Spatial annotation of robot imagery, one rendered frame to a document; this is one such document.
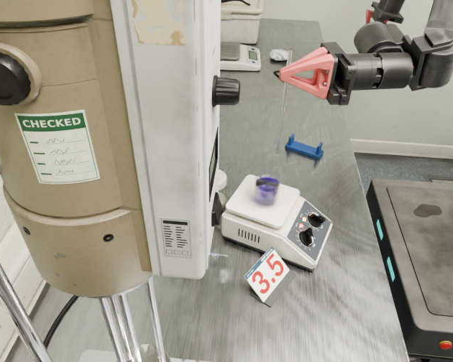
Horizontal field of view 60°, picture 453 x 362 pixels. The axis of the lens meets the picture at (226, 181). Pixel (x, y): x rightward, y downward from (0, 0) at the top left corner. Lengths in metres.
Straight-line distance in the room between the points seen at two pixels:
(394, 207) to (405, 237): 0.15
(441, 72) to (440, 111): 1.79
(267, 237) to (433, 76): 0.39
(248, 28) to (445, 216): 1.05
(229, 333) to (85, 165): 0.54
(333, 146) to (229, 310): 0.59
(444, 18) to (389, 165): 1.75
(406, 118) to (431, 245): 1.10
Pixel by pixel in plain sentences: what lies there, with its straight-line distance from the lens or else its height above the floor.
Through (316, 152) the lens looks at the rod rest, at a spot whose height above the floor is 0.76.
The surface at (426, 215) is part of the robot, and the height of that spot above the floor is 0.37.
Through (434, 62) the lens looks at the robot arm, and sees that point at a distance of 0.71.
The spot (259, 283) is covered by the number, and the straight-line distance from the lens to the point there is 0.74.
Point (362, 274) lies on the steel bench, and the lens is 0.82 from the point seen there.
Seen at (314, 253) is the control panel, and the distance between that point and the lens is 0.78.
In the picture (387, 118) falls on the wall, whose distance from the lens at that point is 2.43.
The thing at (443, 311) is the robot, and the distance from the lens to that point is 1.35.
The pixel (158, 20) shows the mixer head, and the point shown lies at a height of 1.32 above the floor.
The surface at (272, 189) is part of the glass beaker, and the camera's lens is 0.74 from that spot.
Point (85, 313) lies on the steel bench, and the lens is 0.76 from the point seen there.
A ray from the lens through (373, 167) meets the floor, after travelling 2.42.
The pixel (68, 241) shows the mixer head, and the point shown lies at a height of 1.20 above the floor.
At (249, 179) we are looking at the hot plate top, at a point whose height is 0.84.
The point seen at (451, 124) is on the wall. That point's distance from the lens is 2.57.
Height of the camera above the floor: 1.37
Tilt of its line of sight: 40 degrees down
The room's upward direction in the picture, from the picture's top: 2 degrees clockwise
